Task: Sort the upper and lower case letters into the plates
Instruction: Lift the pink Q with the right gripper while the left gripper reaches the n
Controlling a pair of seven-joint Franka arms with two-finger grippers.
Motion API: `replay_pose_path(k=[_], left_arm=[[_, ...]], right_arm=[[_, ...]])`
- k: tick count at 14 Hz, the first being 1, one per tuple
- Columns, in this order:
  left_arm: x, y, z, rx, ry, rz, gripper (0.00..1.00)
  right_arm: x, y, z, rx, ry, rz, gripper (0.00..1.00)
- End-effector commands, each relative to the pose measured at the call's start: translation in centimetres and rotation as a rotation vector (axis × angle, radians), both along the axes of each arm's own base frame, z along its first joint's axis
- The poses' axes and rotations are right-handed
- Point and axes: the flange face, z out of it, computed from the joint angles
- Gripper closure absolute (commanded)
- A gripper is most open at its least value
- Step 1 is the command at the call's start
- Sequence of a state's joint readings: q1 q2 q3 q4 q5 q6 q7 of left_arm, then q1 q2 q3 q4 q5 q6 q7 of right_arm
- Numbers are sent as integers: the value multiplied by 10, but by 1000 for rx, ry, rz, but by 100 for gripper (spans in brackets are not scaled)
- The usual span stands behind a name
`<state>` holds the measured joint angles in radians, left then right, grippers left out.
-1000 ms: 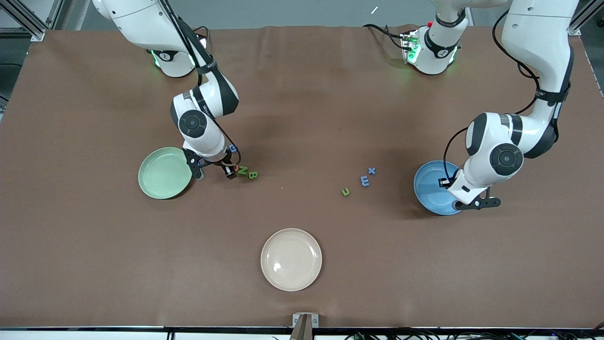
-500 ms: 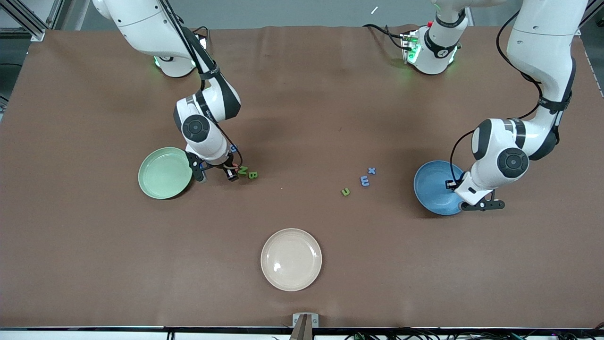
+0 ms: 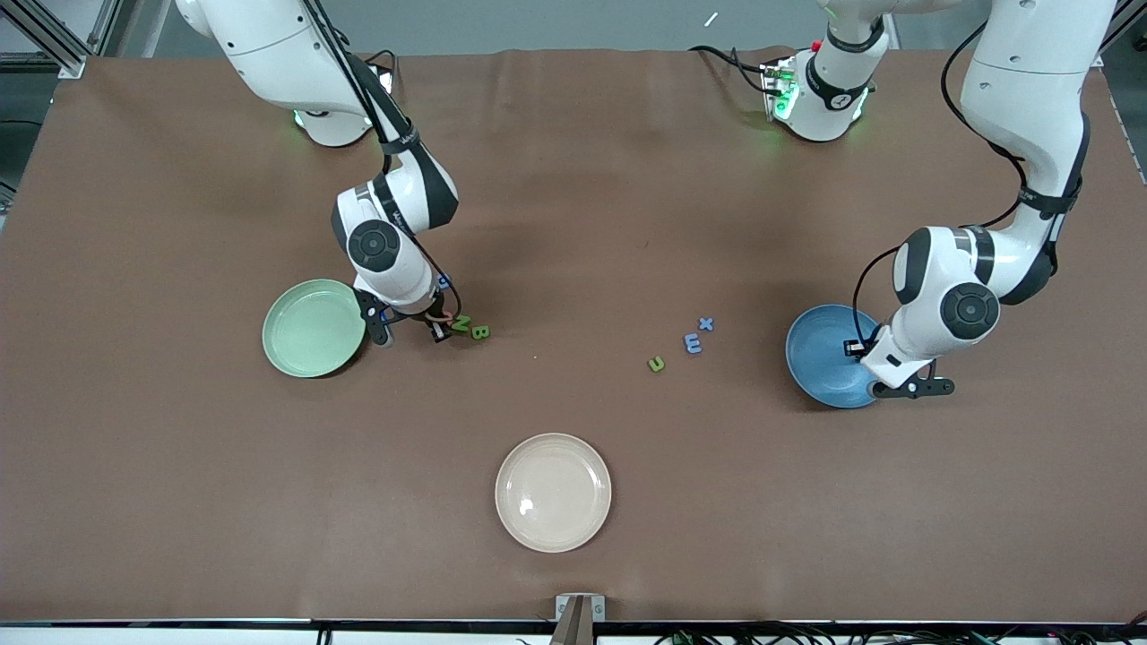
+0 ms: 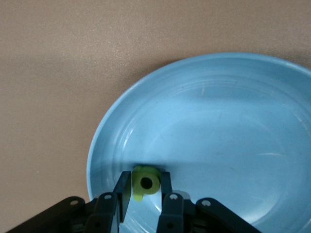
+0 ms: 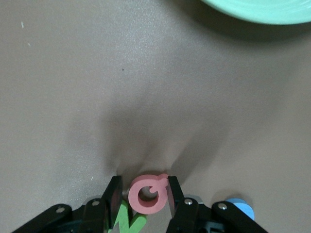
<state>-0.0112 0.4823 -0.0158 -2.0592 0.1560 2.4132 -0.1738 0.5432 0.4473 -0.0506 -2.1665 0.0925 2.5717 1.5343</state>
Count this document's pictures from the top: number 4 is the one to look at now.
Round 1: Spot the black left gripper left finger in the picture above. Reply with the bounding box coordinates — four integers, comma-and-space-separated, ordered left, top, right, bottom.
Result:
7, 171, 133, 233

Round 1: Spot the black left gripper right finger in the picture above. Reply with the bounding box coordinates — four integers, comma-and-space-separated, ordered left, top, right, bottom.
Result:
156, 171, 262, 233

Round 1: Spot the brown table mat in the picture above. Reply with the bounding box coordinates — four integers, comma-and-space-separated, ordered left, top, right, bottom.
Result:
0, 0, 311, 233

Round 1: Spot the blue plate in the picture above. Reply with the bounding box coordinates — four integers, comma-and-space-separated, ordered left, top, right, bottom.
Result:
86, 52, 311, 233

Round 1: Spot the green foam letter p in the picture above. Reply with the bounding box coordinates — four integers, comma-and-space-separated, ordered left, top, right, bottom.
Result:
132, 165, 161, 202

